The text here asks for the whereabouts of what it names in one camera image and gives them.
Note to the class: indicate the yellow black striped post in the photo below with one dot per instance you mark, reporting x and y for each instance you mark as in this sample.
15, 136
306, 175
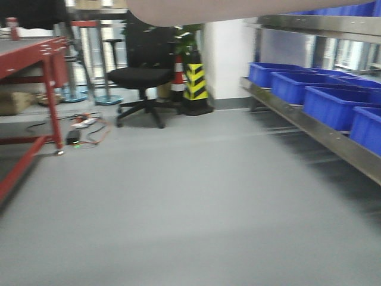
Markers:
195, 96

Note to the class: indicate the black power adapter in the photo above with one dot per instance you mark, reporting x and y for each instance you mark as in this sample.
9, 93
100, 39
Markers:
73, 137

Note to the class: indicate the stainless steel shelf rack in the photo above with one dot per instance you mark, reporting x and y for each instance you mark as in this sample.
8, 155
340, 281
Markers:
363, 29

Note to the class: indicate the red white traffic cone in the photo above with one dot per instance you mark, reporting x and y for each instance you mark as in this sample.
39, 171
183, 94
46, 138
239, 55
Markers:
177, 85

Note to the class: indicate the blue base stanchion post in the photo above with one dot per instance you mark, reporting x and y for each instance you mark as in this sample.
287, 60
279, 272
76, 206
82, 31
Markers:
98, 49

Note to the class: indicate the green plant garland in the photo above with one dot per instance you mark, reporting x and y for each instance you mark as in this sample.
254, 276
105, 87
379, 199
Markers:
186, 38

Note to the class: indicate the red metal workbench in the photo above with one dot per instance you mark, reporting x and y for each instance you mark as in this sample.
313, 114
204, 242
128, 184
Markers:
26, 61

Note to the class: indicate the white power strip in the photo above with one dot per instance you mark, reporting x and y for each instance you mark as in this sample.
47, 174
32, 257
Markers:
84, 124

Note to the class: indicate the blue bin nearest on shelf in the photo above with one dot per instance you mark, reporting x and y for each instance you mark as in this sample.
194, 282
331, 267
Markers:
366, 128

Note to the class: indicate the black office chair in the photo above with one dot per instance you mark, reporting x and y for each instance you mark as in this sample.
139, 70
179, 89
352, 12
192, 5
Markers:
150, 64

